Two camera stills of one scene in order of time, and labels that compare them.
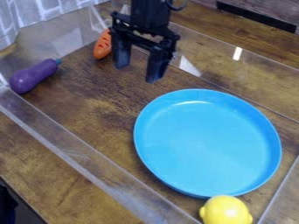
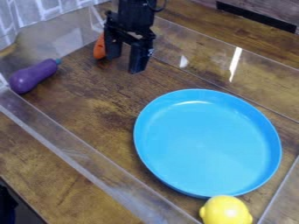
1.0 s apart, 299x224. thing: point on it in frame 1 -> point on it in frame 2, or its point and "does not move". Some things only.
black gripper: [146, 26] -> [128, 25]
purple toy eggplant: [24, 78] does not move
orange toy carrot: [102, 45] does not move
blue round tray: [206, 143] does not move
